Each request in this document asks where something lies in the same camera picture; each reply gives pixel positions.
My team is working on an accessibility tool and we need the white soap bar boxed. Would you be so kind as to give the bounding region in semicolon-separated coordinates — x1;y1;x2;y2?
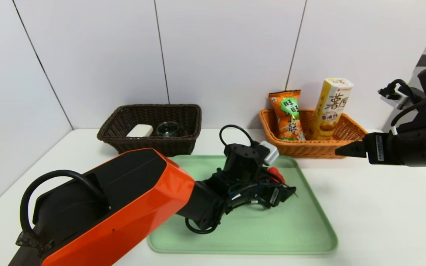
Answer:
126;124;154;138

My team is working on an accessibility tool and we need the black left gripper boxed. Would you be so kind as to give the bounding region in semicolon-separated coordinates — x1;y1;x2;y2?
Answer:
256;185;297;207

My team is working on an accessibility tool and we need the yellow potato chip box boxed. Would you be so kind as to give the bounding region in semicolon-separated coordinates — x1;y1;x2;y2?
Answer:
311;78;354;141

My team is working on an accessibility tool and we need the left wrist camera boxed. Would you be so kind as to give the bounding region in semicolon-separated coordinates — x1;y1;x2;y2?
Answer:
223;141;280;178

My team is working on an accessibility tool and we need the orange wicker basket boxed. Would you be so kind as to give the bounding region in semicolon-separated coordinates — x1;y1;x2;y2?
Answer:
259;109;369;159

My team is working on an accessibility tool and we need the thick black left arm hose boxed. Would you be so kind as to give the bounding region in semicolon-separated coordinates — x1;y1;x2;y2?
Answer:
20;170;107;237

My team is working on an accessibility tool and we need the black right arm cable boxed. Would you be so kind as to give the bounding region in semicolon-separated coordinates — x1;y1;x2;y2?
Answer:
390;79;426;128

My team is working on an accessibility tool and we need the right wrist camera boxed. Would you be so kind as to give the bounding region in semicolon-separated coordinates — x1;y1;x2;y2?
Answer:
378;83;417;110

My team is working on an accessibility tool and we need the clear glass jar black insert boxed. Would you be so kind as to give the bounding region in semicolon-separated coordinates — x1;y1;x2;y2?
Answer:
156;121;181;138

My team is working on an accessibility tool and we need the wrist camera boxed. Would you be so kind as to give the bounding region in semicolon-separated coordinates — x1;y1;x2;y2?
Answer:
223;141;280;178
378;83;417;110

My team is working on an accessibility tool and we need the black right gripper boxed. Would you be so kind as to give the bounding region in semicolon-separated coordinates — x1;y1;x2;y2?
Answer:
335;132;426;167

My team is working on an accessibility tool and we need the red rubber duck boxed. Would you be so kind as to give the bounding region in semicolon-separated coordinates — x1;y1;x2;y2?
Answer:
267;167;285;184

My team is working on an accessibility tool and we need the orange snack bag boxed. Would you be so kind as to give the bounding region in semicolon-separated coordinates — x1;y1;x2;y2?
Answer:
269;90;307;141

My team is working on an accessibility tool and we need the dark brown wicker basket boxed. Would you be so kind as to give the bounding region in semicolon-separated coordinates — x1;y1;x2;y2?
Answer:
98;104;203;157

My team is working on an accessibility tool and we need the light green plastic tray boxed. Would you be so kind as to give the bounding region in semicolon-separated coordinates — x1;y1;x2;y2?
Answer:
148;155;338;255

